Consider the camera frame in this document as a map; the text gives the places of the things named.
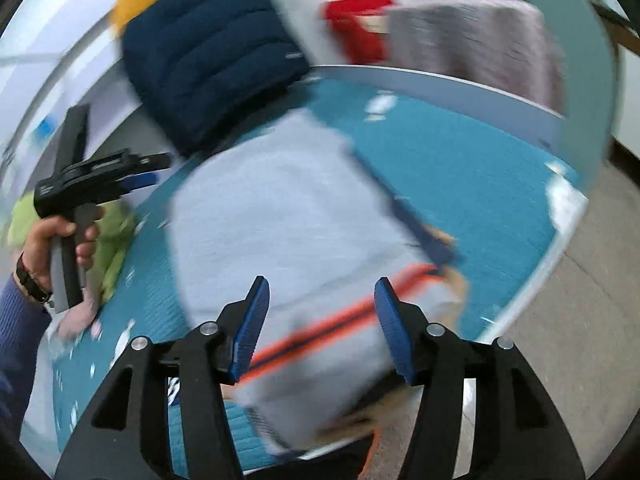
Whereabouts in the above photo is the green quilt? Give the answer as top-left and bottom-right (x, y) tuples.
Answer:
(7, 195), (137, 307)

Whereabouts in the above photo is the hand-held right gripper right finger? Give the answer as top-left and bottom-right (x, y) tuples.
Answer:
(374, 277), (587, 480)

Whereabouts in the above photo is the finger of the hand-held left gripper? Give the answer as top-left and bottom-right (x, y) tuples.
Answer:
(127, 152), (173, 173)
(120, 172), (160, 196)

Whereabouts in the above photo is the person's left hand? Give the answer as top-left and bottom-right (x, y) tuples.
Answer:
(22, 207), (107, 292)

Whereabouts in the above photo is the navy and yellow puffer jacket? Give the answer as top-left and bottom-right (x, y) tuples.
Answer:
(109, 0), (312, 159)

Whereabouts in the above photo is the grey and navy jacket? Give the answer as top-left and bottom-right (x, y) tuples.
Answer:
(167, 109), (467, 457)

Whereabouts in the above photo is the brown wristwatch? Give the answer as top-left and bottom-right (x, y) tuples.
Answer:
(14, 251), (55, 306)

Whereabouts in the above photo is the red bag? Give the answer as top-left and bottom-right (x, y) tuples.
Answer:
(320, 0), (397, 66)

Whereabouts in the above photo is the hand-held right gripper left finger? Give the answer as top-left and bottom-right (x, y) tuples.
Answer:
(54, 275), (271, 480)

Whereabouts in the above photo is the mint green bed frame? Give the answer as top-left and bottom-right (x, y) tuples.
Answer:
(310, 0), (622, 196)

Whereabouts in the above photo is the pink quilt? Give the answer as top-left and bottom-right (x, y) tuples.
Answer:
(56, 287), (105, 342)

